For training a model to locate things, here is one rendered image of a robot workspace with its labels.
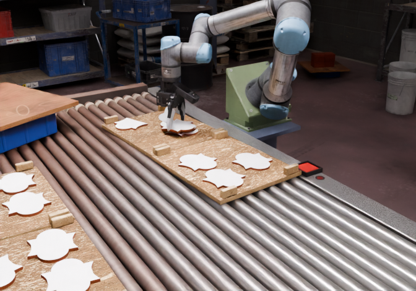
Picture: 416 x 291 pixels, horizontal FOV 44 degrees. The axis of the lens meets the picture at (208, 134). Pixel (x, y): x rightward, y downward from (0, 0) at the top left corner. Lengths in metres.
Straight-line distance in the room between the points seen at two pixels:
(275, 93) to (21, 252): 1.11
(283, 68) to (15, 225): 1.04
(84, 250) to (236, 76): 1.22
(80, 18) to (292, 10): 4.55
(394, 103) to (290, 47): 3.64
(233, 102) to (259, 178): 0.68
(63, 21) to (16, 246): 4.77
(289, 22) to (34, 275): 1.08
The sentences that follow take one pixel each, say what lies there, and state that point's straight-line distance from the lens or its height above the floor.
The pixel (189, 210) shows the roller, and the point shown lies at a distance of 1.56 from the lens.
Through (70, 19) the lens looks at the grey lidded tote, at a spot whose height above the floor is 0.76.
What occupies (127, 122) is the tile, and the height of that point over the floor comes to 0.94.
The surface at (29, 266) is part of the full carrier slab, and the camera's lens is 1.38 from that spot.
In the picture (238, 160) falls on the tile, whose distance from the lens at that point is 1.82.
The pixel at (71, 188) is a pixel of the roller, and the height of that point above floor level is 0.92.
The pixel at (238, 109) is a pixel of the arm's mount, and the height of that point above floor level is 0.95.
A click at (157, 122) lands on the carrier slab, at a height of 0.94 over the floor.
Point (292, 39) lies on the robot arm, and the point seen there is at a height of 1.36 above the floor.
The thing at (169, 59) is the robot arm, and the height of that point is 1.25.
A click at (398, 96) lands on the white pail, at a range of 5.34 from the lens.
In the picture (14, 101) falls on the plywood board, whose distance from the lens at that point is 2.28.
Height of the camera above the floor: 1.70
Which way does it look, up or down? 22 degrees down
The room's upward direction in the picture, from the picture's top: straight up
